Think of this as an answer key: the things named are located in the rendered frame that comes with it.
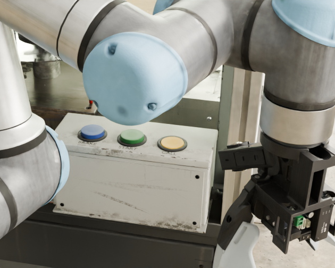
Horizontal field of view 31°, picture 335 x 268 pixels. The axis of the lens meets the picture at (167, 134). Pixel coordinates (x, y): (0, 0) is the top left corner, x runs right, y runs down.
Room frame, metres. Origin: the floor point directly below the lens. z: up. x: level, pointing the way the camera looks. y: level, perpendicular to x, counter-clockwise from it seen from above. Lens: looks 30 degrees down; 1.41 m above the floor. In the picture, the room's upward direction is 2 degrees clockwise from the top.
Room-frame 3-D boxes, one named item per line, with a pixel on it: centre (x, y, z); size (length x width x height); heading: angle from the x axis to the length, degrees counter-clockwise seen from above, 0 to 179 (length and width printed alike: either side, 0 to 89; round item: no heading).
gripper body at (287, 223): (0.54, -0.14, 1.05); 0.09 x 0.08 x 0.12; 29
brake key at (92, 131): (0.89, 0.13, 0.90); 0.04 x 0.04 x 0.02
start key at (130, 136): (0.88, 0.06, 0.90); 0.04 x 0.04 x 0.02
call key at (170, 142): (0.87, -0.01, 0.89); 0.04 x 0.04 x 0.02
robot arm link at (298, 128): (0.55, -0.14, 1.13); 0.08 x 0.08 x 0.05
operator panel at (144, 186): (0.90, 0.06, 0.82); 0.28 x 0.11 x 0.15; 80
